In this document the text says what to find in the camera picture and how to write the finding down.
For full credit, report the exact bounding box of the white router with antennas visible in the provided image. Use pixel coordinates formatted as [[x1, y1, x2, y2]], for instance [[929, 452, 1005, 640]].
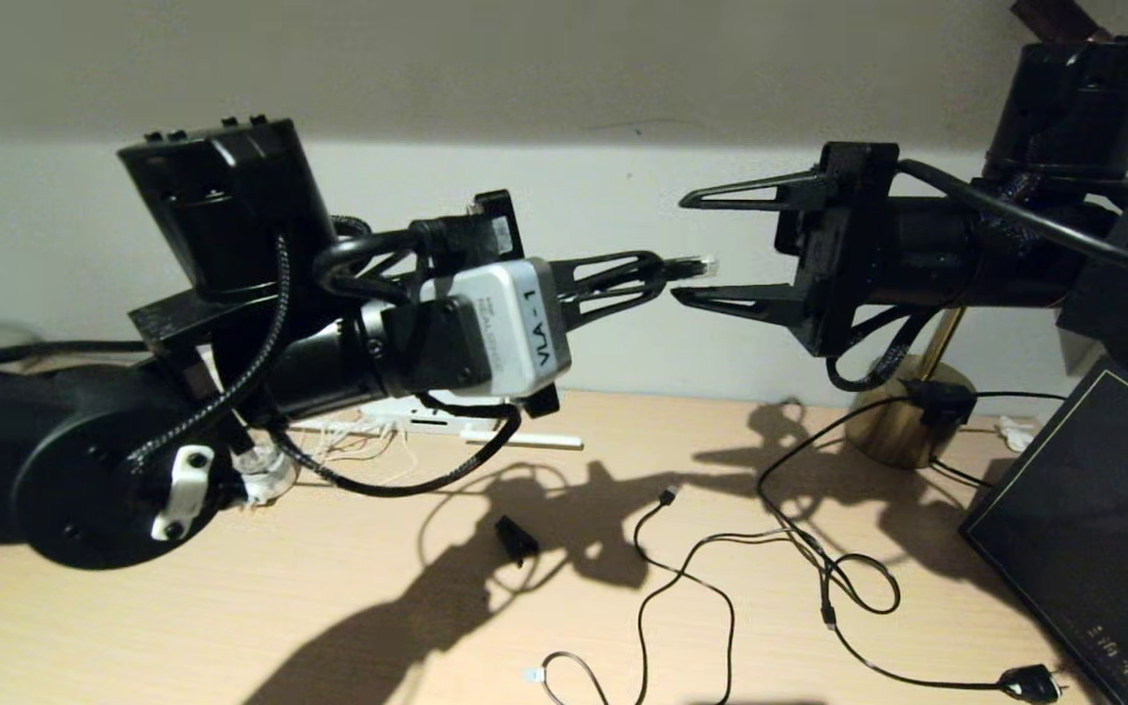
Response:
[[290, 390, 585, 451]]

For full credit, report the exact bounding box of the clear bulb white plug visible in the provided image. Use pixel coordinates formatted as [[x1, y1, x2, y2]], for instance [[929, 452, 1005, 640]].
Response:
[[231, 446, 301, 507]]

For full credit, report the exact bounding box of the brass desk lamp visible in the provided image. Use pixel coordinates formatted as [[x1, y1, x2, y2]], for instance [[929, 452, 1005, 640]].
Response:
[[843, 0, 1128, 469]]

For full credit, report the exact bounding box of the small white plastic piece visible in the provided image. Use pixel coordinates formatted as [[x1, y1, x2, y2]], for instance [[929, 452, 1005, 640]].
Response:
[[993, 415, 1037, 453]]

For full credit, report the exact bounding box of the small black clip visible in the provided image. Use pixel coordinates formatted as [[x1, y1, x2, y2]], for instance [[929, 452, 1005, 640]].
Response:
[[494, 515, 541, 569]]

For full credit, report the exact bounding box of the dark gift bag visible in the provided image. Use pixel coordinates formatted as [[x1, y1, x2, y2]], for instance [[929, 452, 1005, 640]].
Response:
[[961, 357, 1128, 705]]

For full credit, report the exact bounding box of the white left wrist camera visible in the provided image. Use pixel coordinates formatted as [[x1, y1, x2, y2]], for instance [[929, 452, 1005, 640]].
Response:
[[420, 258, 573, 400]]

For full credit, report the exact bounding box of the black cable clip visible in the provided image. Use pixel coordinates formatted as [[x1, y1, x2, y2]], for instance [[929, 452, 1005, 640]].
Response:
[[901, 380, 976, 433]]

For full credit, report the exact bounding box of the black USB cable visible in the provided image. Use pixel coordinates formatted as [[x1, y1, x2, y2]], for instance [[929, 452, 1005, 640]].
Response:
[[523, 484, 835, 705]]

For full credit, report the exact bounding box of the white adapter cable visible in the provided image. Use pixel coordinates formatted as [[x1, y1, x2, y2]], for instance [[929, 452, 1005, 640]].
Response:
[[295, 416, 418, 481]]

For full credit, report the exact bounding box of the black lamp power cord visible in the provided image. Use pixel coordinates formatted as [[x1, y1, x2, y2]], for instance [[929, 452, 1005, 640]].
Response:
[[757, 390, 1066, 705]]

